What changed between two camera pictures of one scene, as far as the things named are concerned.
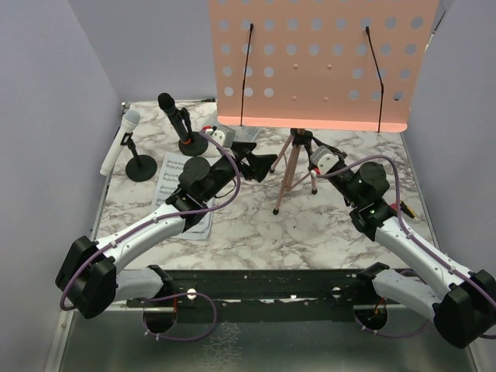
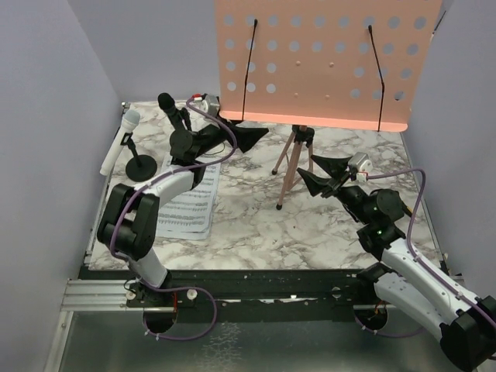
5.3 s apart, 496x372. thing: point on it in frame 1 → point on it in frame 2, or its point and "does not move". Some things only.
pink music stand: (317, 65) does not move
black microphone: (167, 103) does not move
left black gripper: (259, 163) → (246, 136)
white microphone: (130, 119) does not move
